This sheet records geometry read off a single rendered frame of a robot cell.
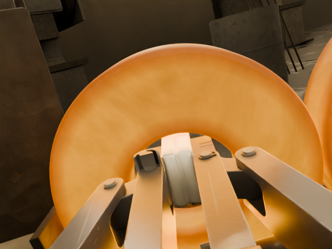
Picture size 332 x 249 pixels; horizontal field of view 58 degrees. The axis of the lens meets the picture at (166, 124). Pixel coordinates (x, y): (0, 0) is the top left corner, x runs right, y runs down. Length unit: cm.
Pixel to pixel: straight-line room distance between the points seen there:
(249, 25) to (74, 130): 240
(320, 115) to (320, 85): 2
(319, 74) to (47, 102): 29
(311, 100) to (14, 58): 30
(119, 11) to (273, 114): 709
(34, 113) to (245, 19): 226
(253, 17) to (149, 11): 526
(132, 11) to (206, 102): 723
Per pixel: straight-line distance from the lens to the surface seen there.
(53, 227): 19
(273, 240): 18
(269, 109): 16
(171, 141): 16
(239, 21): 252
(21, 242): 23
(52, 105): 37
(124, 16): 726
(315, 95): 19
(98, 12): 702
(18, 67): 37
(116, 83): 15
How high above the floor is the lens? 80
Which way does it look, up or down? 15 degrees down
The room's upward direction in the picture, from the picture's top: 14 degrees counter-clockwise
